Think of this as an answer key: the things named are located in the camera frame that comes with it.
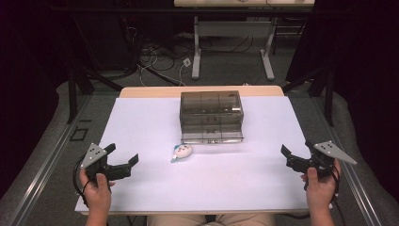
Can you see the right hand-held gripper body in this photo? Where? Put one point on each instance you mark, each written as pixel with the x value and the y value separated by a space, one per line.
pixel 329 150

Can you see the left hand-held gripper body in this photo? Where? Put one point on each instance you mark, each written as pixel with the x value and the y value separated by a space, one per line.
pixel 94 155

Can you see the white and teal correction tape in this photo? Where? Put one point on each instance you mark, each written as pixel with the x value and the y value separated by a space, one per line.
pixel 182 151

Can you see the transparent grey drawer box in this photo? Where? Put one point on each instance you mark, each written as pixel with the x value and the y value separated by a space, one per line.
pixel 210 116

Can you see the person's left hand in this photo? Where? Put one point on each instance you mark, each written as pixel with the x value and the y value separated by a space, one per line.
pixel 98 194

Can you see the person's right hand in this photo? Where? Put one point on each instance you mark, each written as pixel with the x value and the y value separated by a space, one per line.
pixel 321 191

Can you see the black metal stand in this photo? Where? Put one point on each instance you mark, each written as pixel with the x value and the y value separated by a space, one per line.
pixel 328 94
pixel 72 94

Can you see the white table mat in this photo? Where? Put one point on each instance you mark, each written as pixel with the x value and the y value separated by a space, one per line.
pixel 200 182

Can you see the dark curtain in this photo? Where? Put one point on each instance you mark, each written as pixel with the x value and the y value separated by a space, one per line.
pixel 367 78
pixel 28 78

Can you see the person's beige trousers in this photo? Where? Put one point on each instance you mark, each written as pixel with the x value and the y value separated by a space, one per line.
pixel 188 220

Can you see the white power adapter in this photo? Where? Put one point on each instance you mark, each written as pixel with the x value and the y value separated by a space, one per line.
pixel 186 62

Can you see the aluminium rail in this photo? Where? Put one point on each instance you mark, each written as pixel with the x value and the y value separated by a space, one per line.
pixel 357 191
pixel 47 163

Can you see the white metal frame desk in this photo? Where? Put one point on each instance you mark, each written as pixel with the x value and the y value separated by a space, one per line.
pixel 232 29

